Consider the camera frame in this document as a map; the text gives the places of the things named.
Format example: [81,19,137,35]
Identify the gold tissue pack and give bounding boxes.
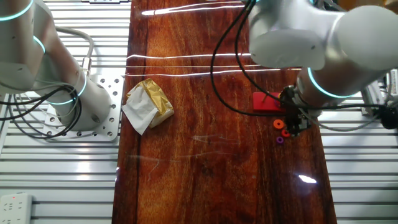
[126,78,175,129]

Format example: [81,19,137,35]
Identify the grey cable with metal plug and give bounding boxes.
[52,26,95,77]

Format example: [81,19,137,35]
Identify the white power strip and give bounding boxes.
[0,192,34,224]

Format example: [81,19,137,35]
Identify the brown cardboard box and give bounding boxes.
[337,0,398,14]

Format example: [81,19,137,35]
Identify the red Hanoi base board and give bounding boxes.
[252,91,285,113]

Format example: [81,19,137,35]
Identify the crumpled white tissue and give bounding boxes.
[121,85,159,136]

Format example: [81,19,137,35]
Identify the white ribbed device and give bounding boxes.
[389,68,398,96]

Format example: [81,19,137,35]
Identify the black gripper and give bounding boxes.
[279,85,312,138]

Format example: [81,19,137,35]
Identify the long black gripper cable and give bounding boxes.
[234,0,385,110]
[210,0,285,118]

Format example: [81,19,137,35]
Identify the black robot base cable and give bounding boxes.
[0,85,71,122]
[0,83,83,139]

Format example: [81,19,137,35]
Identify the black cable connector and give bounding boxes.
[379,105,398,130]

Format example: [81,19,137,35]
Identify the glossy wood grain board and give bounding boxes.
[111,0,338,224]

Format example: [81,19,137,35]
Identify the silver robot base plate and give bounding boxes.
[42,73,124,143]

